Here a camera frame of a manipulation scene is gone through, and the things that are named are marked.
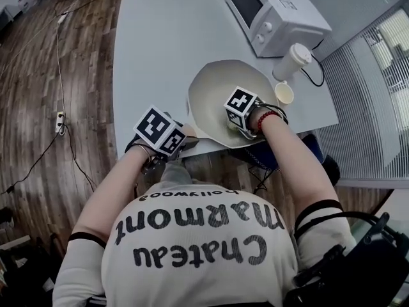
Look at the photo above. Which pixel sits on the green scrubber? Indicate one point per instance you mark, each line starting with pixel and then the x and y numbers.
pixel 232 127

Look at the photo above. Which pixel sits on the tall white lidded cup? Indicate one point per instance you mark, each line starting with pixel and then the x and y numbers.
pixel 289 64

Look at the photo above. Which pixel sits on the black shoulder bag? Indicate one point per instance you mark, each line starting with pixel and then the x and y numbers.
pixel 377 261

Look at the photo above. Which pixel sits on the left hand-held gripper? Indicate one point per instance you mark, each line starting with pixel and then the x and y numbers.
pixel 155 127

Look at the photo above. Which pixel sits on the white microwave oven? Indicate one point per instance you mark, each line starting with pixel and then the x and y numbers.
pixel 287 18

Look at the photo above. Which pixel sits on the cream pan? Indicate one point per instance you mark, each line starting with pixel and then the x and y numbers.
pixel 211 94

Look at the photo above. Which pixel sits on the person's grey trouser leg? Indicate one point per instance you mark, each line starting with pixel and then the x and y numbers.
pixel 175 173

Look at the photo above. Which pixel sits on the white printed shirt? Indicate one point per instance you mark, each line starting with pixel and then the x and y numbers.
pixel 191 267

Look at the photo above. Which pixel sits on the person's right forearm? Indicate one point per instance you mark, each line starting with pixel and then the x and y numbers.
pixel 294 158

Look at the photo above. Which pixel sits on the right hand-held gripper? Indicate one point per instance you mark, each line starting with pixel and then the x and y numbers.
pixel 240 102

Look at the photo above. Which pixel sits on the striped frosted glass partition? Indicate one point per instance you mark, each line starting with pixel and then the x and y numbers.
pixel 361 114

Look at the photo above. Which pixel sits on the thin metal bangle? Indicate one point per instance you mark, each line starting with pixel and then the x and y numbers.
pixel 145 149

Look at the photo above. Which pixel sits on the person's left forearm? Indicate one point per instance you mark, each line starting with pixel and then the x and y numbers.
pixel 108 187

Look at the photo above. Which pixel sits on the dark blue chair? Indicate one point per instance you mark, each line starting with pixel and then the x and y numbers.
pixel 265 157

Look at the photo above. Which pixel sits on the small cream cup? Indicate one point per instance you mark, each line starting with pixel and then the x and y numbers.
pixel 283 94

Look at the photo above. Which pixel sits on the white power strip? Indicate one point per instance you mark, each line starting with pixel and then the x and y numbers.
pixel 59 123

